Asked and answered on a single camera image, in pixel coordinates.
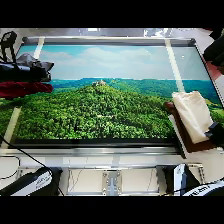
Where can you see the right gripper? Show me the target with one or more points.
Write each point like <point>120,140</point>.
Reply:
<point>216,133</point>

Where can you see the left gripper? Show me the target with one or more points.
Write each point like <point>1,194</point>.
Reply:
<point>16,72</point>

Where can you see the cream garment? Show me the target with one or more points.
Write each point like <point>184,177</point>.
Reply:
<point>193,113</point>

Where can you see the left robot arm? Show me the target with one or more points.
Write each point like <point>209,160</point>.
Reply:
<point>30,183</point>

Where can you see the brown garment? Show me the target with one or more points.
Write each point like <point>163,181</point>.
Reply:
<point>186,141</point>

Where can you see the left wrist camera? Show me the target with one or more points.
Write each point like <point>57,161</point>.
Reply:
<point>8,40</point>

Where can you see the silver frame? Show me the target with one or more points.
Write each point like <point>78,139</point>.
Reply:
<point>111,181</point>

